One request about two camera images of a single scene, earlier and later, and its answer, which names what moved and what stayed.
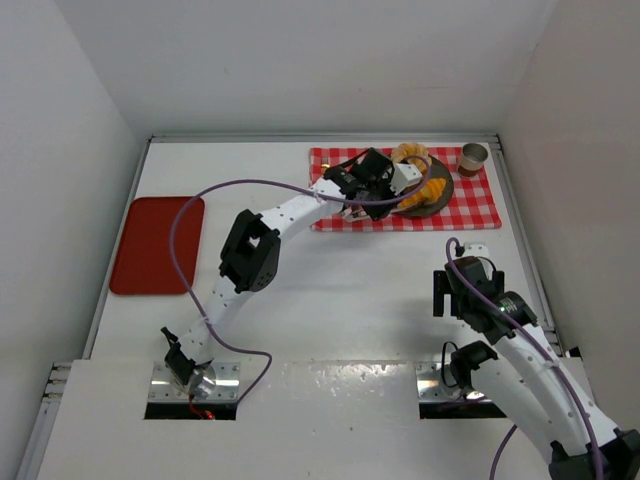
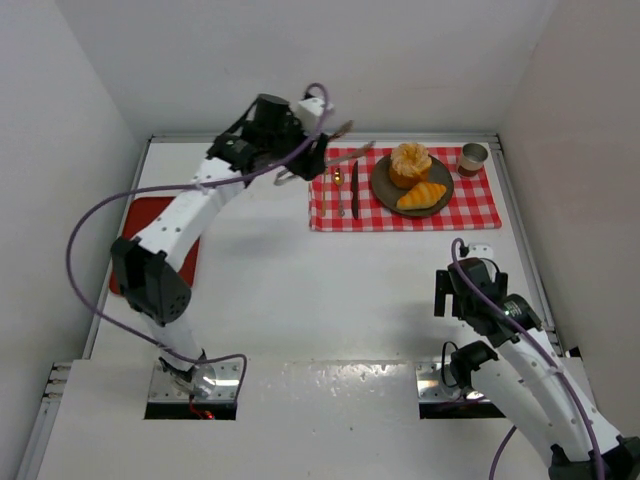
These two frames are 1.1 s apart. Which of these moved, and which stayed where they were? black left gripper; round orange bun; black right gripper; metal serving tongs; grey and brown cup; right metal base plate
Moved: metal serving tongs; black left gripper
Stayed: right metal base plate; round orange bun; black right gripper; grey and brown cup
